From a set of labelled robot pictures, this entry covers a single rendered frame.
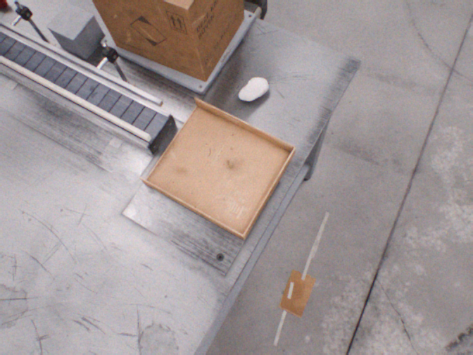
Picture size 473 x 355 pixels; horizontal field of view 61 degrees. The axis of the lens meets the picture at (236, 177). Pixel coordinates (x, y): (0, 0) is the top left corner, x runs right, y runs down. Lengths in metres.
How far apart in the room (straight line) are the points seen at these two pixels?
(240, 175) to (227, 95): 0.24
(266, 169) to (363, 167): 1.01
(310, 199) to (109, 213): 1.06
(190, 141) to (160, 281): 0.36
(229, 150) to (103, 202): 0.35
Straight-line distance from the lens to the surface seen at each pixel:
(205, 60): 1.07
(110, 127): 1.09
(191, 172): 1.02
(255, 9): 2.11
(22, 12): 1.29
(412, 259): 1.90
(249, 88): 1.09
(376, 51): 2.31
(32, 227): 1.13
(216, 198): 0.99
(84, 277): 1.04
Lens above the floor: 1.77
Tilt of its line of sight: 69 degrees down
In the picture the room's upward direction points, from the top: 11 degrees counter-clockwise
